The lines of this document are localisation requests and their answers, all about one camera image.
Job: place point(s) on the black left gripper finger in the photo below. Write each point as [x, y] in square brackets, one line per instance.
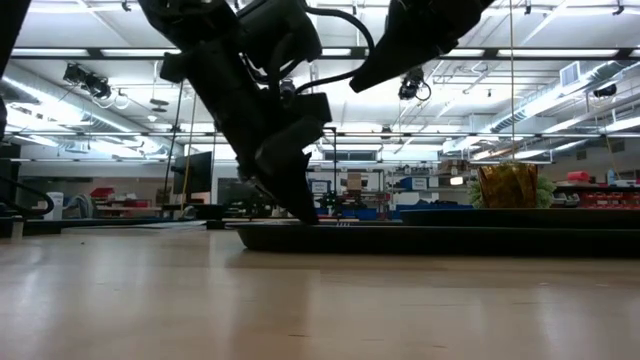
[290, 175]
[250, 177]

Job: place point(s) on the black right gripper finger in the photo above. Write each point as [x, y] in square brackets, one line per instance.
[405, 40]

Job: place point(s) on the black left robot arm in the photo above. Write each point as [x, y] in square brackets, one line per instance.
[200, 20]

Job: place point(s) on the black serving tray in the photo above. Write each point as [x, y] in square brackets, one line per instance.
[425, 242]

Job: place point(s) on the dark display panel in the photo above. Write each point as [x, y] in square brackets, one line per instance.
[237, 191]

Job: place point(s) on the black flat monitor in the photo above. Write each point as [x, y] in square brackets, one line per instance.
[195, 172]

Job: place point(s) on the brown cardboard box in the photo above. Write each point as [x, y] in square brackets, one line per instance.
[354, 181]

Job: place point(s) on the blue storage bins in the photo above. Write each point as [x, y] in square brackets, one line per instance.
[350, 214]

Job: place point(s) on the red bins on shelf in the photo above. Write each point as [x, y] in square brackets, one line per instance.
[120, 200]

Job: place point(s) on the black ceiling spotlights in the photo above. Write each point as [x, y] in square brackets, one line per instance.
[87, 80]

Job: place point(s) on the green bushy plant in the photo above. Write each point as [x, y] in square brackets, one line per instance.
[546, 192]

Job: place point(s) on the white cylindrical container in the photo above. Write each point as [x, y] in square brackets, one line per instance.
[55, 206]

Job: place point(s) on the red storage crates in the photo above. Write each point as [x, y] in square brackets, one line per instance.
[610, 200]

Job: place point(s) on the black overhead camera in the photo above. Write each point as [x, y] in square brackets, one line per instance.
[411, 85]

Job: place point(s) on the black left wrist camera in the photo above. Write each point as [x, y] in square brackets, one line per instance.
[280, 30]

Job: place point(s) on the large silver ventilation duct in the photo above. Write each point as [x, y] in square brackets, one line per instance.
[560, 95]

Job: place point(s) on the black table edge rail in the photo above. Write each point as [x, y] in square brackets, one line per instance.
[125, 226]

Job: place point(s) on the black duct-mounted camera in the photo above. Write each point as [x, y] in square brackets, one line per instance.
[605, 91]

